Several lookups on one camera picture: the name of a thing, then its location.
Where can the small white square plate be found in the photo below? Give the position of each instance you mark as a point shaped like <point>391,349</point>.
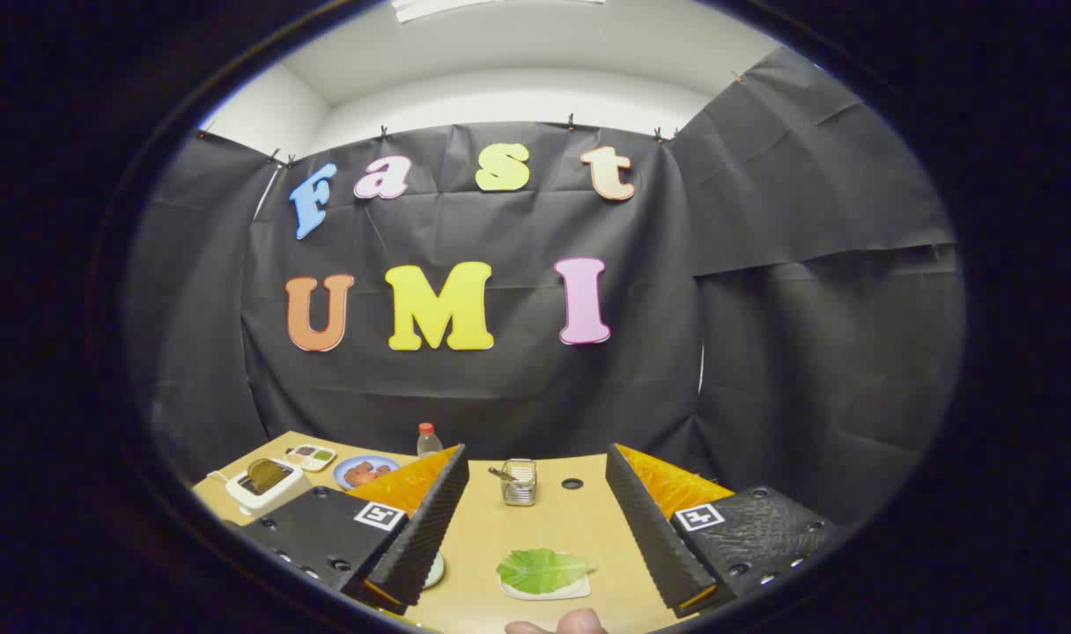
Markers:
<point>553,596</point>

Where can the white seasoning tray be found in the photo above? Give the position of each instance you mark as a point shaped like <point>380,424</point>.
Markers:
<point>311,456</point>

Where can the blue plate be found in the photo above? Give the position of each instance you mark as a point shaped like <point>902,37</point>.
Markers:
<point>346,480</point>

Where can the black backdrop cloth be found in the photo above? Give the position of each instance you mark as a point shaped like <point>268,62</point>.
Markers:
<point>500,396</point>

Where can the brown meat patty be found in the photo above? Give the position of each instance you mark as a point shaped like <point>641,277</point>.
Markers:
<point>357,478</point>
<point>380,471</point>

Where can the clear water bottle red cap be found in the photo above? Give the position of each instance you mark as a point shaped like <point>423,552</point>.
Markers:
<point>428,440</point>

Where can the white toaster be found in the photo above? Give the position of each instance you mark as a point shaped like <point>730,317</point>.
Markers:
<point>280,496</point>

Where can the light green plate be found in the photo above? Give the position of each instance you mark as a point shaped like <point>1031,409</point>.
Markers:
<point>436,571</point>

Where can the green lettuce leaf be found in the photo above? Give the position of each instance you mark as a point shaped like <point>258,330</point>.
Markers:
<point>540,570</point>

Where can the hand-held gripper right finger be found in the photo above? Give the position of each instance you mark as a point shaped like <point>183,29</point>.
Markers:
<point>650,537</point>

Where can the brown toast slice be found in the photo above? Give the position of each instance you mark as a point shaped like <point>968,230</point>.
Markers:
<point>267,475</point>

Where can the ceiling light panel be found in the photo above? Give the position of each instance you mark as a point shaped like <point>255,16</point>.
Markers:
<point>465,7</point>

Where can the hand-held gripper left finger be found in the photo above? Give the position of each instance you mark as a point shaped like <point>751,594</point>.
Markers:
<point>430,528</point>

